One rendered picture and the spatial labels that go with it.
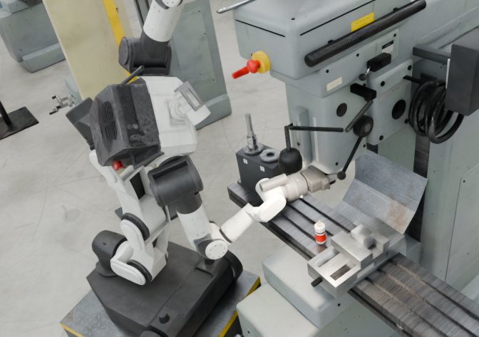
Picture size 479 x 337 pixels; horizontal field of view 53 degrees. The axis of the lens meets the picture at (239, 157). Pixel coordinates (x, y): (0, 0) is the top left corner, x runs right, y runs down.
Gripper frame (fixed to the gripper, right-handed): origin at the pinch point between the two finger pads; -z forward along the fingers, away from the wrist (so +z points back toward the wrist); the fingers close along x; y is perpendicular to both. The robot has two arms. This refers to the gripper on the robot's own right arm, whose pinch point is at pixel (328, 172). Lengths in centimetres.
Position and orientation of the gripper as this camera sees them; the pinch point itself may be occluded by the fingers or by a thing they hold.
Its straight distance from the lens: 174.4
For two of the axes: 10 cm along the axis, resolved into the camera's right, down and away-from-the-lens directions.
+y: 1.5, 7.9, 5.9
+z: -9.2, 3.4, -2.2
